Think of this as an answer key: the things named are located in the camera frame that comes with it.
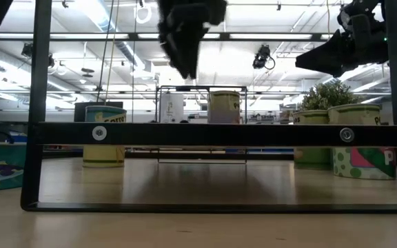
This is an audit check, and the white hanging ring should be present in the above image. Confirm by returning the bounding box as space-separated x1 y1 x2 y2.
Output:
134 3 153 25

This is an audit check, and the green label tin can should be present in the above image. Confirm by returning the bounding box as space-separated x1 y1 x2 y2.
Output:
292 109 331 170

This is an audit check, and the potted plant in slatted pot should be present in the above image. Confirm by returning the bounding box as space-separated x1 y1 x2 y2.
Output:
298 81 363 111

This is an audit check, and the black overhead crossbar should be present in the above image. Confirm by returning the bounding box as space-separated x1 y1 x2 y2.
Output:
0 32 337 43

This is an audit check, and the teal and yellow coffee can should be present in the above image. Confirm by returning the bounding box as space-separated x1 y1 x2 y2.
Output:
83 105 128 169

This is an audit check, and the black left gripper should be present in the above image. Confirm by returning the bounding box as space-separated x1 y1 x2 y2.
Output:
156 0 227 80

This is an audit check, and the blue storage bin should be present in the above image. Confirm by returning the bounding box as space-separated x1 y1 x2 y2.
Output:
8 132 29 144

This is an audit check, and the black hanging camera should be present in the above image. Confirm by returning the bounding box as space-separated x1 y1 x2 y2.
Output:
252 43 276 70

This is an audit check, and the white label tin can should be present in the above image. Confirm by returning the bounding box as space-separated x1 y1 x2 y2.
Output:
159 92 185 124

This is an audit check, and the green polka dot peas can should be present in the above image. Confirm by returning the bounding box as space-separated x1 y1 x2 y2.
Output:
327 103 397 180

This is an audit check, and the yellow label tin can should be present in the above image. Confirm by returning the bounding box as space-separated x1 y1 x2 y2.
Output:
207 90 241 124

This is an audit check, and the black hanging cable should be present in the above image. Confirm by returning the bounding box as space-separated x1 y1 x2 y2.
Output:
96 0 116 103

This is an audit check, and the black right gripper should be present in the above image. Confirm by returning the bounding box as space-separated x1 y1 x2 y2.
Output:
295 0 389 78

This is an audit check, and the black aluminium table frame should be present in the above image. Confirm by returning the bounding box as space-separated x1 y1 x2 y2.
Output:
41 147 295 161

